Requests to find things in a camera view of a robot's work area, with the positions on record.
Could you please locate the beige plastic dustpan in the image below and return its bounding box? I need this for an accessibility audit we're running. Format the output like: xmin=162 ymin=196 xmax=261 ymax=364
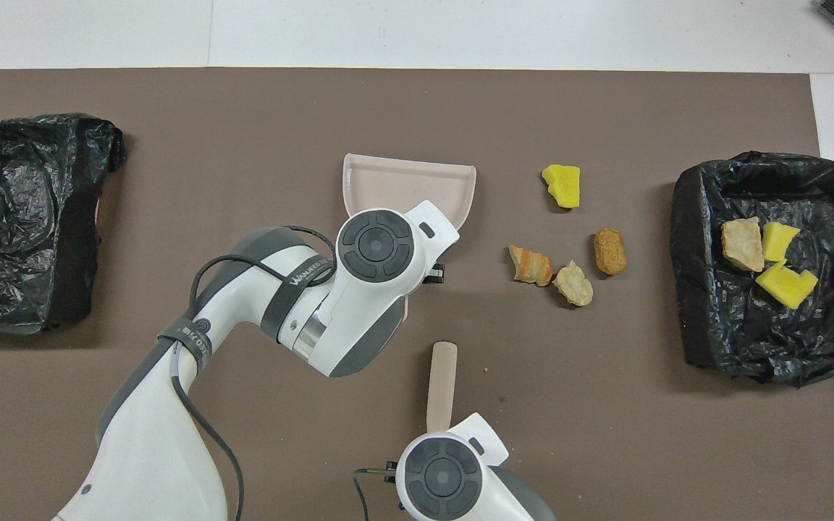
xmin=342 ymin=153 xmax=477 ymax=323

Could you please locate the orange striped bread piece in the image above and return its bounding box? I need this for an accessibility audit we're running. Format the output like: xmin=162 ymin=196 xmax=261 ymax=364
xmin=508 ymin=245 xmax=554 ymax=287

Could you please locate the beige hand brush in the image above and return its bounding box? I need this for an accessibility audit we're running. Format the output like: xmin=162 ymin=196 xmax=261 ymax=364
xmin=426 ymin=342 xmax=458 ymax=435

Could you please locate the pale lumpy bread chunk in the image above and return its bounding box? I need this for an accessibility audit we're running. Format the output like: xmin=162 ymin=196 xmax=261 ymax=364
xmin=552 ymin=260 xmax=594 ymax=308

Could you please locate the brown fried nugget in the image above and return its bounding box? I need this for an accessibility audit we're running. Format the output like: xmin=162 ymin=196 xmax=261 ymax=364
xmin=594 ymin=228 xmax=628 ymax=276

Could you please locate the tan bread chunk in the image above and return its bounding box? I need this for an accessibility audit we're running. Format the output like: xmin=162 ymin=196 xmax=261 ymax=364
xmin=721 ymin=217 xmax=765 ymax=273

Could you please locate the small curved yellow sponge piece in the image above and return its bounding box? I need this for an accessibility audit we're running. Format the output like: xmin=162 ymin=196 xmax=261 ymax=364
xmin=761 ymin=222 xmax=801 ymax=263

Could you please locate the yellow notched sponge piece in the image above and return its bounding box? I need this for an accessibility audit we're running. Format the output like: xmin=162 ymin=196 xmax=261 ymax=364
xmin=755 ymin=262 xmax=820 ymax=310

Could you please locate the black bag lined bin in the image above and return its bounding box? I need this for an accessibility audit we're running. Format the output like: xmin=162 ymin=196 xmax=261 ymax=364
xmin=670 ymin=151 xmax=834 ymax=389
xmin=0 ymin=113 xmax=128 ymax=335

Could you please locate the yellow wedge sponge piece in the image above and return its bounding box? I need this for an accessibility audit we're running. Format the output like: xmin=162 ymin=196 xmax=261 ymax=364
xmin=542 ymin=164 xmax=581 ymax=209

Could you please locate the brown table mat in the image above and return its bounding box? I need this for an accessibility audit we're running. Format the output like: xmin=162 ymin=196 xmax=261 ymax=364
xmin=0 ymin=68 xmax=834 ymax=521

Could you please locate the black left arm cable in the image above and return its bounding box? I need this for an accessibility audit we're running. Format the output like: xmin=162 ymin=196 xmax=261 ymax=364
xmin=171 ymin=226 xmax=338 ymax=521

